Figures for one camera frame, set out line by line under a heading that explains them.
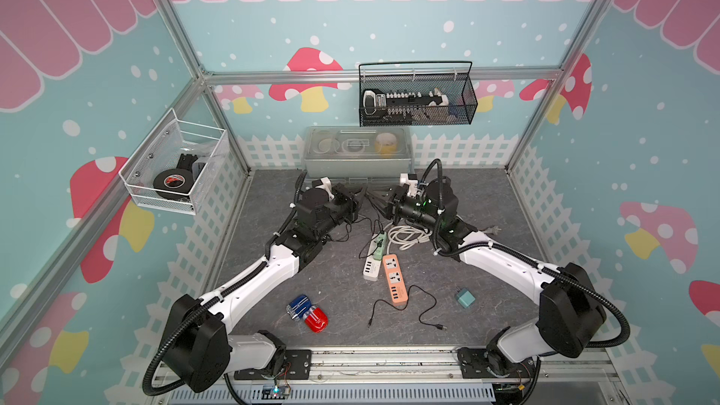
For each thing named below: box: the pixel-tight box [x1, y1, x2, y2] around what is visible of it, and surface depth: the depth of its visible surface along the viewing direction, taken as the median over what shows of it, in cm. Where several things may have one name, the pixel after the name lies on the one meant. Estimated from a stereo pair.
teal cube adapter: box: [455, 287, 477, 309], surface depth 85 cm
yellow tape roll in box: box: [375, 132, 398, 159], surface depth 106 cm
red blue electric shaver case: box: [285, 294, 330, 333], surface depth 82 cm
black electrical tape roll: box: [152, 168, 195, 201], surface depth 70 cm
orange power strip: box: [381, 254, 409, 307], surface depth 89 cm
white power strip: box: [362, 232, 382, 282], surface depth 91 cm
